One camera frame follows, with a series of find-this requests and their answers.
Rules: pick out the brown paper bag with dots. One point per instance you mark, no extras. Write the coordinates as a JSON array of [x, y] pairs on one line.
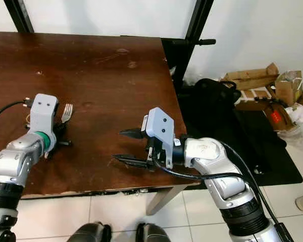
[[290, 88]]

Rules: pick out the black floor mat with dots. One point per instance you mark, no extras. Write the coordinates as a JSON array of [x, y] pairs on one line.
[[267, 151]]

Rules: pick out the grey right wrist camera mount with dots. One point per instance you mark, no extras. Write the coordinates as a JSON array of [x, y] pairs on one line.
[[161, 128]]

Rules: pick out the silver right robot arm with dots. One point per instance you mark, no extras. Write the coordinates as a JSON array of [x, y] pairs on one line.
[[217, 161]]

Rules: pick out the box with red label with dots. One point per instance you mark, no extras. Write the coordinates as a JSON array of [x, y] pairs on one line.
[[276, 118]]

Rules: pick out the robot left leg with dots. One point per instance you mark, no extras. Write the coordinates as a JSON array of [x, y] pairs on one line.
[[88, 233]]

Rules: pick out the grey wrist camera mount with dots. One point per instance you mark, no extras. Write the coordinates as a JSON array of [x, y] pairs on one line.
[[161, 128], [43, 113]]

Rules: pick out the silver metal fork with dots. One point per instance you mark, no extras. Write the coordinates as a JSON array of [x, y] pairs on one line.
[[67, 112]]

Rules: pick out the black metal frame post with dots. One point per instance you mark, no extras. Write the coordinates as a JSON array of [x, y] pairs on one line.
[[17, 14], [194, 30]]

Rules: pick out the black backpack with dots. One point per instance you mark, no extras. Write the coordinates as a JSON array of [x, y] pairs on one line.
[[207, 101]]

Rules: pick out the robot right leg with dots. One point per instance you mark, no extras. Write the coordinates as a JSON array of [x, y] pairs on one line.
[[154, 233]]

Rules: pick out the robot leg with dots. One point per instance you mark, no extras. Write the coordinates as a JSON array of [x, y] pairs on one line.
[[88, 233], [154, 233]]

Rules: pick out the pale angled table leg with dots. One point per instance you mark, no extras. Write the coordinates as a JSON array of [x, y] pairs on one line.
[[166, 199]]

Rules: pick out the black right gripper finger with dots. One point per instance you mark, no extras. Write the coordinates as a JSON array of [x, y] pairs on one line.
[[134, 160], [135, 134]]

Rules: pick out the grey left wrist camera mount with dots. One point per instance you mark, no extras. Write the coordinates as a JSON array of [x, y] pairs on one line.
[[43, 113]]

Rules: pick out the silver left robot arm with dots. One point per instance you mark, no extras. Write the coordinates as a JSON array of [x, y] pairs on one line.
[[15, 166]]

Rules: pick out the open flat cardboard box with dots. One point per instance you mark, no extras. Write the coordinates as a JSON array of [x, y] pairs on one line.
[[250, 78]]

